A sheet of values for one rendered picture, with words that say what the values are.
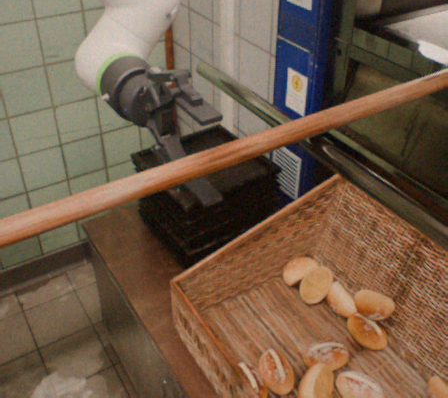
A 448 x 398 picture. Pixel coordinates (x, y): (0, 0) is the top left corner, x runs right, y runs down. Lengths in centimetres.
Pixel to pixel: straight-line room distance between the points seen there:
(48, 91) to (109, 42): 102
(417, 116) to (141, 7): 59
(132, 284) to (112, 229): 23
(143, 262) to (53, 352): 71
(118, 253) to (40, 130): 66
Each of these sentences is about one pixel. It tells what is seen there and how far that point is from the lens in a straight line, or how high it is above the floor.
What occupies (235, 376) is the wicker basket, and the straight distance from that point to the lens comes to 104.
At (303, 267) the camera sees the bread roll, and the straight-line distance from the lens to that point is 133.
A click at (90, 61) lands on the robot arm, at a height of 123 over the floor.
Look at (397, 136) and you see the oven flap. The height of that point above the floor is 100.
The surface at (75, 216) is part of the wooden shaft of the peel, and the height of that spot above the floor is 119.
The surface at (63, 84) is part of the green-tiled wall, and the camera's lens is 193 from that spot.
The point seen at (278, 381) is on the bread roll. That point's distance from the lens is 114.
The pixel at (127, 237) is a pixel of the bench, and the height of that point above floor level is 58.
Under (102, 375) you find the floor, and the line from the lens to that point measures 196.
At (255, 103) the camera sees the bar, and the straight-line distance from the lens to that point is 88.
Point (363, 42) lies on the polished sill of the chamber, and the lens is 121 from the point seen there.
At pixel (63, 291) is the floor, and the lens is 224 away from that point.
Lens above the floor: 157
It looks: 35 degrees down
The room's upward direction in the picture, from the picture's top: straight up
